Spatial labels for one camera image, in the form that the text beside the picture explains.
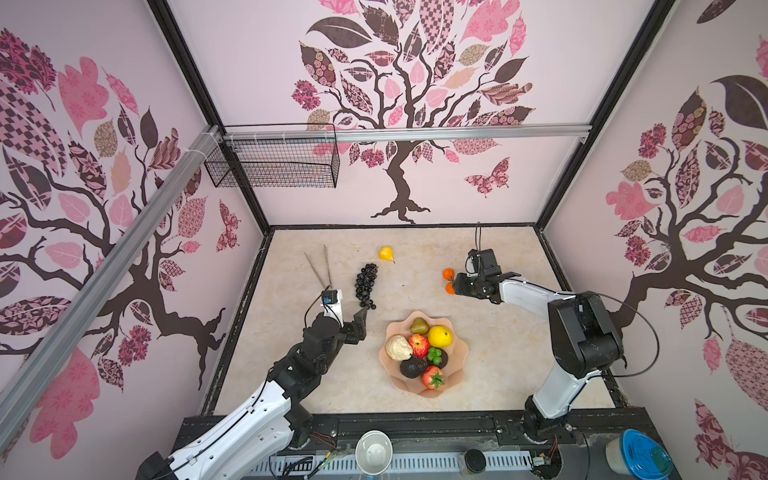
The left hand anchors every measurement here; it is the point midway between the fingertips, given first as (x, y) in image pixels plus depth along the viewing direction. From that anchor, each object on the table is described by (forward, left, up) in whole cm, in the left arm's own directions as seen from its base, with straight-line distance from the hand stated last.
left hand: (355, 313), depth 79 cm
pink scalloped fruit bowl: (-11, -27, -11) cm, 31 cm away
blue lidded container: (-31, -63, -5) cm, 70 cm away
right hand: (+17, -32, -10) cm, 38 cm away
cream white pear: (-7, -12, -6) cm, 15 cm away
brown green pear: (0, -18, -8) cm, 20 cm away
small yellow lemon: (+31, -8, -11) cm, 34 cm away
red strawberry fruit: (-14, -21, -8) cm, 26 cm away
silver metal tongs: (+24, +13, -16) cm, 32 cm away
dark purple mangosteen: (-9, -22, -9) cm, 26 cm away
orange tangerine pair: (+22, -31, -13) cm, 40 cm away
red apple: (-6, -18, -8) cm, 20 cm away
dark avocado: (-12, -16, -8) cm, 21 cm away
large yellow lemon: (-4, -24, -6) cm, 25 cm away
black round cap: (-32, -28, -5) cm, 43 cm away
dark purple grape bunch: (+17, -1, -11) cm, 20 cm away
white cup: (-30, -6, -14) cm, 34 cm away
